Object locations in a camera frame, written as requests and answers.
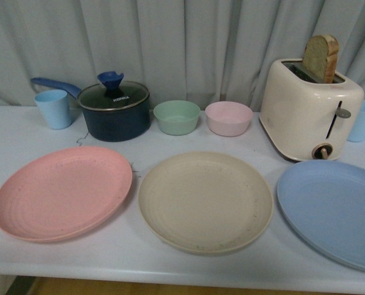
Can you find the pink plate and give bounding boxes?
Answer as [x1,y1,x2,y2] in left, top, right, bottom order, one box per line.
[0,146,133,243]

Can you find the green bowl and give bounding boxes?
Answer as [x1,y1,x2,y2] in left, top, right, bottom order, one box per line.
[153,100,200,136]

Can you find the pink bowl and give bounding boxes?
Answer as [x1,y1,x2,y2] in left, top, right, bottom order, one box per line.
[205,101,254,137]

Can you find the dark blue saucepan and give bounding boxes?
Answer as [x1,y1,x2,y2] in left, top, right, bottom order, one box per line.
[31,77,151,142]

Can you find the beige plate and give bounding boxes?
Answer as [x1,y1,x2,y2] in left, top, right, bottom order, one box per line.
[138,152,274,255]

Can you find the glass pot lid blue knob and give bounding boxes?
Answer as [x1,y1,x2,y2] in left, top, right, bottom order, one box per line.
[77,71,149,111]

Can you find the grey curtain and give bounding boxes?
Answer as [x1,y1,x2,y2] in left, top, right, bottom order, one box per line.
[0,1,365,110]

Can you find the cream toaster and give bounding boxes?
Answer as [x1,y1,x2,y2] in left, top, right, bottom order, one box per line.
[259,59,364,161]

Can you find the light blue cup left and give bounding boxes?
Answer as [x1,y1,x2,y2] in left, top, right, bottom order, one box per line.
[34,90,72,130]

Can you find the blue plate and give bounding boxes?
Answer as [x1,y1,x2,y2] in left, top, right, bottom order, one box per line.
[277,160,365,271]

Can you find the bread slice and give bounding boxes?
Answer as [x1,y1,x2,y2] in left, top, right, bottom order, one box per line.
[302,34,340,84]

